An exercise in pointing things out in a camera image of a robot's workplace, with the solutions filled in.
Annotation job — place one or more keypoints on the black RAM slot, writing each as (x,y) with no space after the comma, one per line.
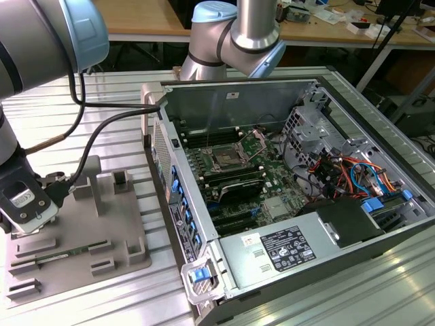
(212,139)
(210,133)
(234,176)
(231,169)

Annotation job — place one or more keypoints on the black expansion slot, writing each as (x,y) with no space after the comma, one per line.
(232,218)
(238,227)

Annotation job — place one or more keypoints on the CPU socket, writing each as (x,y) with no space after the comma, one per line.
(224,159)

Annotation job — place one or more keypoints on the green RAM stick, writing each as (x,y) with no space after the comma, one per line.
(68,253)

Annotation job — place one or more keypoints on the grey plastic parts rack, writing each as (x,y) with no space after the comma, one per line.
(102,231)

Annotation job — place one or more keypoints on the blue case latch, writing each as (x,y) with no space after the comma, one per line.
(198,275)

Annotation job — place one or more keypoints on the thin metal locking lever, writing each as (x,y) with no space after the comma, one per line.
(208,141)

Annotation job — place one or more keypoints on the black graphics card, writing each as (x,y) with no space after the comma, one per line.
(239,191)

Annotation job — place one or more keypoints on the silver power supply unit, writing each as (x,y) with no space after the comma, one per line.
(244,265)

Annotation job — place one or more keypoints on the long wooden desk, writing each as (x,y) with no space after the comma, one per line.
(142,17)

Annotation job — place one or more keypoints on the open grey PC case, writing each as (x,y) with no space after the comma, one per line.
(238,98)

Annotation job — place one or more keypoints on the silver chipset heatsink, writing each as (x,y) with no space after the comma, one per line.
(276,207)

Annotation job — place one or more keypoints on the green motherboard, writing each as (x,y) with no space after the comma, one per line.
(272,176)

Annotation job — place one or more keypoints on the metal drive cage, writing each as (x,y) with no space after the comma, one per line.
(306,132)

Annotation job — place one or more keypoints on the black plastic fan shroud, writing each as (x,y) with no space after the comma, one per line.
(350,220)

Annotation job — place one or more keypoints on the small white open box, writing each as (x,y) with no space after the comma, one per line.
(357,29)

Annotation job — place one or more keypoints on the black box under desk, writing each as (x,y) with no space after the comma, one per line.
(418,119)

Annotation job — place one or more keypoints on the black monitor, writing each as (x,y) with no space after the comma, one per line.
(394,6)

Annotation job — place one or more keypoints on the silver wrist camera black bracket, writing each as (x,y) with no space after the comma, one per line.
(30,220)

